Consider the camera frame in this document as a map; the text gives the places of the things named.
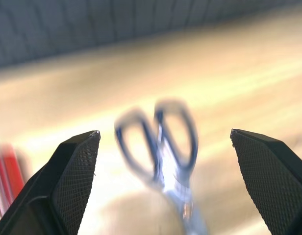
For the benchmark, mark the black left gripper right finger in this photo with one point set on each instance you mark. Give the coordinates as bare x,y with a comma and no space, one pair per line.
271,181

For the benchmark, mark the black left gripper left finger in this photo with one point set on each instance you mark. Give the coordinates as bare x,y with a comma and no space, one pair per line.
67,181

